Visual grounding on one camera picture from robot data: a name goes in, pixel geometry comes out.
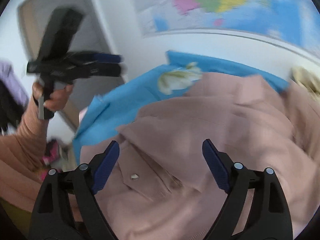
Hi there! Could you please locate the pink coat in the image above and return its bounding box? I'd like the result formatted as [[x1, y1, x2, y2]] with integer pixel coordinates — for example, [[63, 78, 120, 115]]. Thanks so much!
[[79, 71, 320, 240]]

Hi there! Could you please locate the left forearm pink sleeve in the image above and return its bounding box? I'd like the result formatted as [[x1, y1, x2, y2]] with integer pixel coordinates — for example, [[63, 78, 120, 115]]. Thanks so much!
[[1, 101, 48, 212]]

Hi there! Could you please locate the purple clothes pile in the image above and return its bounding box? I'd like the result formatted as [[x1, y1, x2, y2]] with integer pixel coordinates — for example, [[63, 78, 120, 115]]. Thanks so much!
[[1, 60, 29, 135]]

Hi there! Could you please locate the person's left hand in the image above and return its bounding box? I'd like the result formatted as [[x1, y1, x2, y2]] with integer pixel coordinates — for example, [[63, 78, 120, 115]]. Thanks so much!
[[32, 82, 74, 112]]

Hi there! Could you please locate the grey door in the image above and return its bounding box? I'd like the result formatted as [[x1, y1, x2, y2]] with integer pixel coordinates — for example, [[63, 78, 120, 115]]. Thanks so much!
[[18, 0, 124, 131]]

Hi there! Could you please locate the blue floral bed sheet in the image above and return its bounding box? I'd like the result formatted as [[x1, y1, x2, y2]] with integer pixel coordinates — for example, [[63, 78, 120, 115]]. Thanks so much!
[[73, 51, 288, 162]]

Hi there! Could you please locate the beige garment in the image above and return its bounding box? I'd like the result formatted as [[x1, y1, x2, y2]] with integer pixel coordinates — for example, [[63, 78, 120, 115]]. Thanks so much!
[[292, 67, 320, 101]]

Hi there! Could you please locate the colourful wall map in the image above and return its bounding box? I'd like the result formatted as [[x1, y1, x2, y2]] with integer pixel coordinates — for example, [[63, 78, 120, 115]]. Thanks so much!
[[133, 0, 319, 55]]

